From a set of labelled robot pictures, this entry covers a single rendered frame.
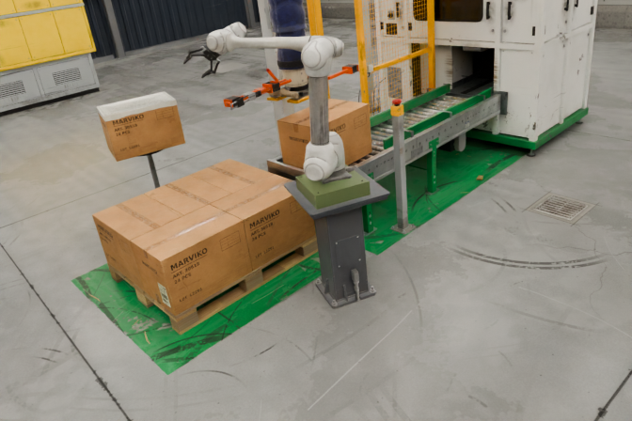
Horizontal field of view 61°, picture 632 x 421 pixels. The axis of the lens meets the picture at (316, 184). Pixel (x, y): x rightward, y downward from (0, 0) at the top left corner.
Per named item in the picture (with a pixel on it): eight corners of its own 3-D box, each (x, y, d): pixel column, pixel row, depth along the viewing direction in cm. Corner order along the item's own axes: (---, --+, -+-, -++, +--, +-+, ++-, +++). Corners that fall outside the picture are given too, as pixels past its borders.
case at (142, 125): (173, 132, 505) (164, 91, 488) (185, 143, 472) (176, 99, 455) (108, 149, 480) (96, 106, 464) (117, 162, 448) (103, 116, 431)
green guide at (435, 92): (441, 90, 556) (441, 82, 553) (450, 91, 549) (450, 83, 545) (335, 137, 461) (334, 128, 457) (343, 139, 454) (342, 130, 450)
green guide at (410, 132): (488, 96, 520) (488, 87, 516) (497, 98, 512) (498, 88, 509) (383, 148, 424) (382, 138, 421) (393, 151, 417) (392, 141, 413)
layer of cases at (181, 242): (237, 200, 464) (229, 158, 448) (316, 234, 396) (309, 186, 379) (107, 261, 393) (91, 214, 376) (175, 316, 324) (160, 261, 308)
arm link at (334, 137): (348, 162, 322) (345, 127, 313) (340, 174, 306) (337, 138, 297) (323, 162, 327) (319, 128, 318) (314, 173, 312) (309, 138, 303)
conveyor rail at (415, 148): (496, 112, 520) (496, 93, 512) (500, 113, 516) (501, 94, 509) (329, 202, 383) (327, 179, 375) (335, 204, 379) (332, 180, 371)
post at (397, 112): (402, 225, 423) (396, 103, 382) (408, 226, 419) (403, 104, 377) (397, 227, 419) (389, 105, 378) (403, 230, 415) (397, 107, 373)
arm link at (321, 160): (339, 172, 306) (327, 189, 287) (312, 169, 311) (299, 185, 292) (337, 36, 273) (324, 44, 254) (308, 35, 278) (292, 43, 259)
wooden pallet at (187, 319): (240, 214, 470) (237, 200, 464) (318, 251, 402) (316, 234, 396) (112, 278, 399) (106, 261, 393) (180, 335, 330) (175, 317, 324)
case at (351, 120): (334, 144, 449) (329, 98, 433) (371, 151, 423) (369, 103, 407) (283, 169, 411) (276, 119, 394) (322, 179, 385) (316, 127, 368)
